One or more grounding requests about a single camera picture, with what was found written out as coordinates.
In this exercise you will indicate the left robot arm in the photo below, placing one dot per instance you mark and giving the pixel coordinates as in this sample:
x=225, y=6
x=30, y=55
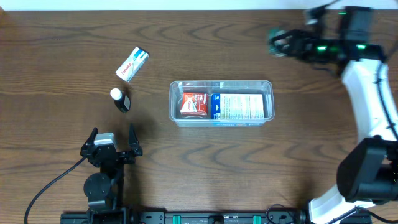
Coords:
x=104, y=189

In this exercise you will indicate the red medicine box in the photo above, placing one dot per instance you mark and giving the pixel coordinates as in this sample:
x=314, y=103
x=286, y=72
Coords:
x=195, y=104

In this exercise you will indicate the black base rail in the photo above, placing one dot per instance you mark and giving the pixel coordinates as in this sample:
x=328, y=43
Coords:
x=128, y=216

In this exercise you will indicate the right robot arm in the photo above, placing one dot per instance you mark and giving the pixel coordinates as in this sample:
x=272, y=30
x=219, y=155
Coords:
x=368, y=175

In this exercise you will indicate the blue white medicine box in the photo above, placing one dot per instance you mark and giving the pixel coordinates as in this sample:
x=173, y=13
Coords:
x=237, y=106

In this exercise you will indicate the clear plastic container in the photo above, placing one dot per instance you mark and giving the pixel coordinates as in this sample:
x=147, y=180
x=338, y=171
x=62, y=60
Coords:
x=177, y=88

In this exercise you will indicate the dark bottle white cap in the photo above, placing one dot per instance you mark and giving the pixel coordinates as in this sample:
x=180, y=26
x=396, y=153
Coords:
x=121, y=100

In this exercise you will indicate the white Panadol box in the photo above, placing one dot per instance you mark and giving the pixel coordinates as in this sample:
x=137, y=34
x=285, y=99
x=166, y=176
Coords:
x=132, y=64

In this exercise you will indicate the green box round logo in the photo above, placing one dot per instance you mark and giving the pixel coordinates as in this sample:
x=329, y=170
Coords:
x=274, y=33

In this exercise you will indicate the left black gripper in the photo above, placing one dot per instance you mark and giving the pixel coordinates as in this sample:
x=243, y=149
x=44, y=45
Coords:
x=123, y=155

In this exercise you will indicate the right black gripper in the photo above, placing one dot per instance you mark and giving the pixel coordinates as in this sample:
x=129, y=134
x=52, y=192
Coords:
x=290, y=42

